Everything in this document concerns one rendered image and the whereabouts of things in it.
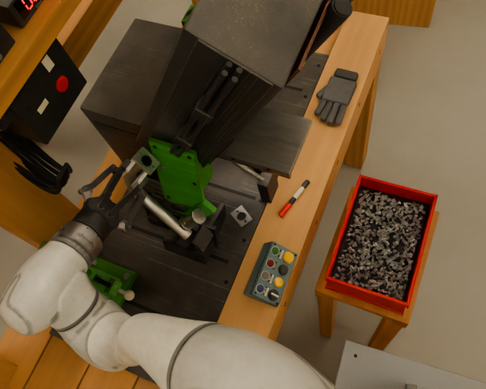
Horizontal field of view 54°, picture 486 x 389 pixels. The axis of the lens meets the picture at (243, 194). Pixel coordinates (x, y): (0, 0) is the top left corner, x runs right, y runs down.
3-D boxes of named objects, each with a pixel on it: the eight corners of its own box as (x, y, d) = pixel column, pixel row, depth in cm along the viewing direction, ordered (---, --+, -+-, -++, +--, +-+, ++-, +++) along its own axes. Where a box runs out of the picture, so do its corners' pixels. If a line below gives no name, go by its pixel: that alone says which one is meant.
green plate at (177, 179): (219, 189, 123) (210, 129, 107) (205, 213, 118) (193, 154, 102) (180, 176, 126) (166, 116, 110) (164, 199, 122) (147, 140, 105)
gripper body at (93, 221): (109, 244, 94) (134, 211, 100) (76, 214, 91) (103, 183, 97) (92, 252, 99) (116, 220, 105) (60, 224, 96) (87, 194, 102)
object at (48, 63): (89, 82, 105) (55, 32, 92) (49, 146, 99) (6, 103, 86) (45, 69, 109) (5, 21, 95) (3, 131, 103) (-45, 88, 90)
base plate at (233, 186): (329, 59, 156) (329, 54, 154) (186, 397, 119) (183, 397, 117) (214, 34, 168) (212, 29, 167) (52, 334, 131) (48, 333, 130)
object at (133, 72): (221, 108, 152) (195, 30, 122) (180, 190, 142) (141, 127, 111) (171, 94, 157) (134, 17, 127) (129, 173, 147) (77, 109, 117)
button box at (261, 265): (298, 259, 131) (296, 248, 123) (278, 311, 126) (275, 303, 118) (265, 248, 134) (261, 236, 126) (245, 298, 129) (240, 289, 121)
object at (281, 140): (312, 126, 121) (312, 119, 118) (290, 180, 115) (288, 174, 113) (177, 90, 132) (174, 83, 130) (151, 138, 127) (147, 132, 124)
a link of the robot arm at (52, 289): (32, 239, 91) (77, 283, 98) (-26, 306, 81) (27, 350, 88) (66, 235, 85) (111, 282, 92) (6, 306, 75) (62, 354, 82)
